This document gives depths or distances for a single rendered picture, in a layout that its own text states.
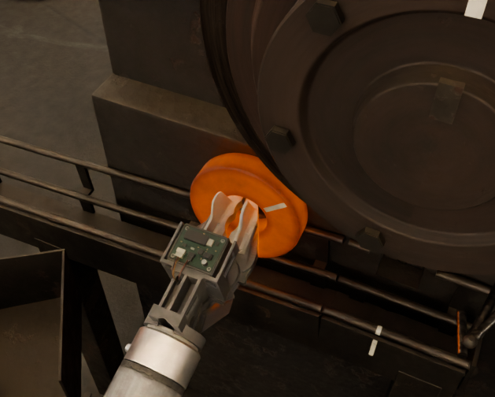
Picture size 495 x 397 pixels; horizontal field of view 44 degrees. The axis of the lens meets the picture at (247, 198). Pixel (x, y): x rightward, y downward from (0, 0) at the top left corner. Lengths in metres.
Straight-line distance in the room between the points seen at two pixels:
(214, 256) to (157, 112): 0.27
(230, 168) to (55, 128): 1.56
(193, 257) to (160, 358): 0.11
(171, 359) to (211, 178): 0.23
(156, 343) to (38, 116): 1.73
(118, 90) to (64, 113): 1.40
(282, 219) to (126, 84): 0.32
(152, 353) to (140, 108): 0.36
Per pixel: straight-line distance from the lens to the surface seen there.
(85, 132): 2.20
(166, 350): 0.66
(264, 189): 0.73
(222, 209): 0.74
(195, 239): 0.67
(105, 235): 0.96
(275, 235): 0.78
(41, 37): 2.72
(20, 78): 2.52
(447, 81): 0.42
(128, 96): 0.89
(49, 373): 0.94
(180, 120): 0.84
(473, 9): 0.40
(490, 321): 0.64
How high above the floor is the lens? 1.41
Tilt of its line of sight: 48 degrees down
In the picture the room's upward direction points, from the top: straight up
